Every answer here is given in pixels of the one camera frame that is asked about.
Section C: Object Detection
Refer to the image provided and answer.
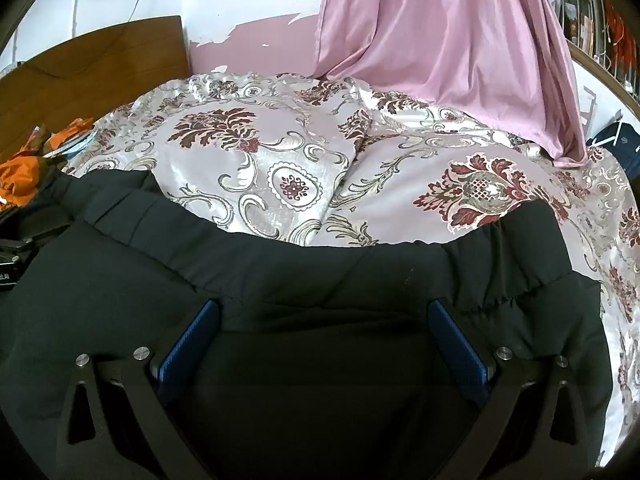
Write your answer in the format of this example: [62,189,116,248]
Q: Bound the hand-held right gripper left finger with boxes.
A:
[55,298,222,480]

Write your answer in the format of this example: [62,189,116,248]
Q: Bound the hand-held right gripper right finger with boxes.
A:
[426,299,589,480]

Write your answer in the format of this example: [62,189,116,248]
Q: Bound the black padded jacket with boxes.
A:
[0,169,615,480]

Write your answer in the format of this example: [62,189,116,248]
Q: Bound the orange cloth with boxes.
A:
[0,117,96,207]

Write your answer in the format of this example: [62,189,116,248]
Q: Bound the colourful packets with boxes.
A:
[29,125,99,162]

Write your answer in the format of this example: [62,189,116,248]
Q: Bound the wooden headboard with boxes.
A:
[0,15,192,163]

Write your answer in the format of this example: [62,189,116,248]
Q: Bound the floral satin bedspread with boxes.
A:
[62,71,640,466]

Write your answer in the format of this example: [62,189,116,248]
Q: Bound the dark blue backpack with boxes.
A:
[585,121,640,181]

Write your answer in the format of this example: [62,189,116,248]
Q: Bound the pink curtain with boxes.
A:
[314,0,589,169]

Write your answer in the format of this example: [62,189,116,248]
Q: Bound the barred window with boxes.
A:
[542,0,640,92]

